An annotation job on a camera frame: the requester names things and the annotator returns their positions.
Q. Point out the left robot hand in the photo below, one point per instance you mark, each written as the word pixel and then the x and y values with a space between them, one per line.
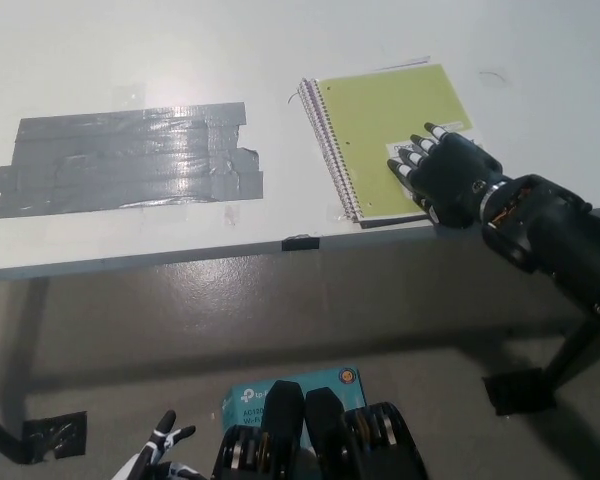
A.
pixel 165 437

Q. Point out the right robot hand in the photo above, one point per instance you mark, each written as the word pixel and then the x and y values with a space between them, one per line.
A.
pixel 455 170

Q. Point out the green spiral notebook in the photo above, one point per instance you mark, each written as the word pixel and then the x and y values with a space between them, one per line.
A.
pixel 370 115

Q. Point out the purple spiral notebook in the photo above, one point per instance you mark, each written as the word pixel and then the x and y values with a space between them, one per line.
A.
pixel 310 102

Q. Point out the black robot torso blocks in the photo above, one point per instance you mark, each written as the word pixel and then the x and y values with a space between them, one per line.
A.
pixel 325 440

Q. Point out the black floor tape patch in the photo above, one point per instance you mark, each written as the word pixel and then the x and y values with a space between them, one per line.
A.
pixel 55 429
pixel 510 395

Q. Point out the small black tape strip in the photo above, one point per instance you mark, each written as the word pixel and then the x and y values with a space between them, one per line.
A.
pixel 301 244

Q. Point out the teal router box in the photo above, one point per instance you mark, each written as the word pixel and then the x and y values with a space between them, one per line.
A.
pixel 330 382

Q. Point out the clear tape piece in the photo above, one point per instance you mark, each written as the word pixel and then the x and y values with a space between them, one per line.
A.
pixel 231 216

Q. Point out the grey duct tape patch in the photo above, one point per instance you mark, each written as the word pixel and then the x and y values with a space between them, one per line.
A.
pixel 130 160

